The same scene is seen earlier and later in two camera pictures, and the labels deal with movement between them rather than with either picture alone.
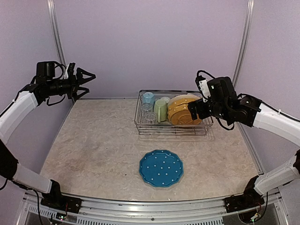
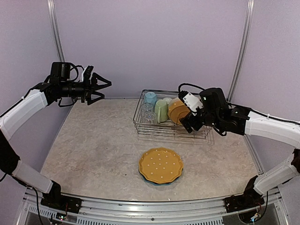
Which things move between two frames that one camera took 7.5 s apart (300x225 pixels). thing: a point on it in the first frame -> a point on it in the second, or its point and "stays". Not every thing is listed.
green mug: [161, 110] stays
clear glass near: [150, 118] stays
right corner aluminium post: [245, 39] stays
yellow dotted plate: [181, 115] -> [161, 165]
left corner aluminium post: [52, 8] stays
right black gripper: [202, 115] -> [189, 117]
